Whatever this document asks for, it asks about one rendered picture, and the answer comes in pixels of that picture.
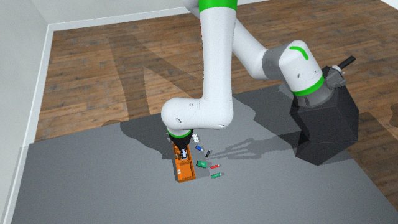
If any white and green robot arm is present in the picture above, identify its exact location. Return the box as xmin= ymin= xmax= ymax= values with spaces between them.
xmin=161 ymin=0 xmax=356 ymax=144

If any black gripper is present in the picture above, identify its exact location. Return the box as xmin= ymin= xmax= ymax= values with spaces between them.
xmin=173 ymin=140 xmax=190 ymax=160

